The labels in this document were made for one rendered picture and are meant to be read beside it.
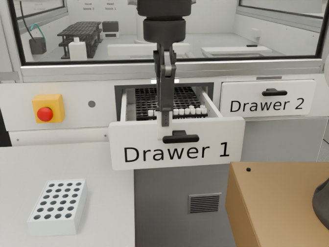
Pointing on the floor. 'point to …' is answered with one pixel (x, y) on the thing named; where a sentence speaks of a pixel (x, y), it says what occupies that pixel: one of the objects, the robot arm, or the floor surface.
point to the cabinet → (195, 180)
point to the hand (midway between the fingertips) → (164, 123)
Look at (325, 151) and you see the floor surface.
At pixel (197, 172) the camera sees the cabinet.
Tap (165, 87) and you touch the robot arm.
